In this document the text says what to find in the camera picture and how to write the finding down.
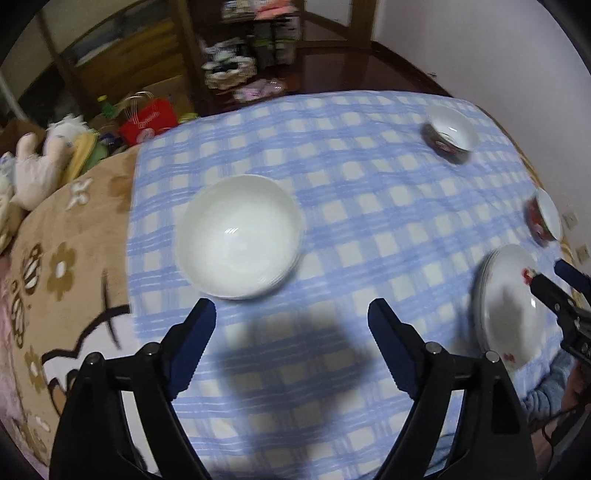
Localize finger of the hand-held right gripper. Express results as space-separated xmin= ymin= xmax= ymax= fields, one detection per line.
xmin=529 ymin=270 xmax=583 ymax=324
xmin=554 ymin=258 xmax=591 ymax=305

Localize tall cardboard box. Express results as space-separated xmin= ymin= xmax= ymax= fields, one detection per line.
xmin=0 ymin=117 xmax=42 ymax=153

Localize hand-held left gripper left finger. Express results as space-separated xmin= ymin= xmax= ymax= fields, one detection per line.
xmin=49 ymin=298 xmax=218 ymax=480

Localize blue red patterned bowl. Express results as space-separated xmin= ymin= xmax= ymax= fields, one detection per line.
xmin=524 ymin=188 xmax=563 ymax=245

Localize white cherry print plate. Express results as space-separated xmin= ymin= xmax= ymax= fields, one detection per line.
xmin=480 ymin=244 xmax=550 ymax=371

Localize yellow green plush toy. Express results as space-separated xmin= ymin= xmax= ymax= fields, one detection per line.
xmin=69 ymin=134 xmax=109 ymax=178

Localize clear plastic storage bin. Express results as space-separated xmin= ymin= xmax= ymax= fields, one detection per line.
xmin=252 ymin=18 xmax=301 ymax=68

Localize white bowl with orange print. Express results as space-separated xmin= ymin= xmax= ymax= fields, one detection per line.
xmin=174 ymin=174 xmax=306 ymax=301

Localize white ruffled plush toy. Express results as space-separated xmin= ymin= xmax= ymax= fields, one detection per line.
xmin=48 ymin=113 xmax=88 ymax=144

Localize wooden wardrobe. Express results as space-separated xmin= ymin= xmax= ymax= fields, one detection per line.
xmin=14 ymin=0 xmax=222 ymax=116

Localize open cardboard box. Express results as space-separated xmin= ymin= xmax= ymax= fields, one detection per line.
xmin=122 ymin=74 xmax=199 ymax=121

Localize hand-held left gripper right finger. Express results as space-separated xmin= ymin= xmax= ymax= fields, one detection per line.
xmin=367 ymin=298 xmax=539 ymax=480

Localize pink white plush toy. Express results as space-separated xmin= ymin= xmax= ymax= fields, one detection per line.
xmin=14 ymin=131 xmax=65 ymax=208

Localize woven basket with lace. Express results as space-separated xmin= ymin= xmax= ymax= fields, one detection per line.
xmin=203 ymin=41 xmax=257 ymax=90

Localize wooden door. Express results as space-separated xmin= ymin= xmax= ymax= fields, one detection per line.
xmin=295 ymin=0 xmax=384 ymax=51

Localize blue checked cloth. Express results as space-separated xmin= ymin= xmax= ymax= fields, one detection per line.
xmin=127 ymin=90 xmax=561 ymax=480

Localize pink plastic bag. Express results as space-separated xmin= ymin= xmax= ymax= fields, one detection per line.
xmin=233 ymin=78 xmax=287 ymax=102

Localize blue red bowl with stamp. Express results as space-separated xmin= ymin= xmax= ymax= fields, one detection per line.
xmin=421 ymin=105 xmax=477 ymax=166

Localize red paper bag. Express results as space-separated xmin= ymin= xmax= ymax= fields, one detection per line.
xmin=117 ymin=91 xmax=180 ymax=146

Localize person's right hand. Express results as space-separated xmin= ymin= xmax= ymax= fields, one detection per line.
xmin=564 ymin=367 xmax=591 ymax=409

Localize pink packets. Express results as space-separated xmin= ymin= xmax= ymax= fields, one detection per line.
xmin=254 ymin=0 xmax=296 ymax=19

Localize person's blue fleece clothing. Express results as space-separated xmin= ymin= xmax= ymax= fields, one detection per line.
xmin=522 ymin=353 xmax=575 ymax=435

